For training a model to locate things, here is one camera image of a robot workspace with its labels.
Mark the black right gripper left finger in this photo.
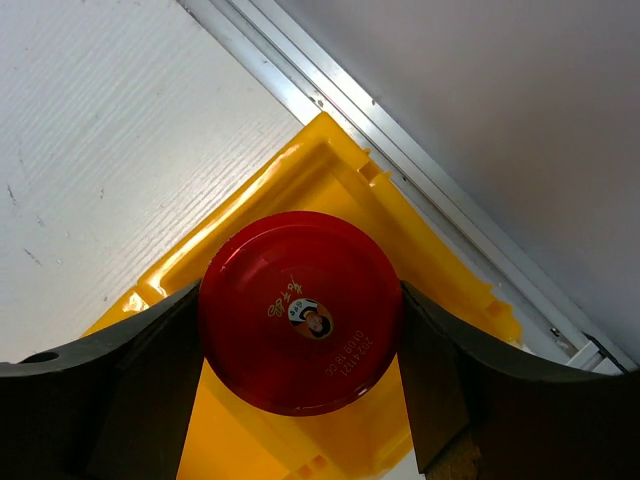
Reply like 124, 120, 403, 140
1, 283, 203, 479

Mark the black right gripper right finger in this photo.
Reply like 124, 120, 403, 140
398, 283, 639, 479

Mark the red-lid chili sauce jar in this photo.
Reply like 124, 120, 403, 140
198, 211, 403, 416

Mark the yellow plastic bin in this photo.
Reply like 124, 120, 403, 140
97, 114, 521, 479

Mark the aluminium table edge rail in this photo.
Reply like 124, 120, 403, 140
180, 1, 639, 374

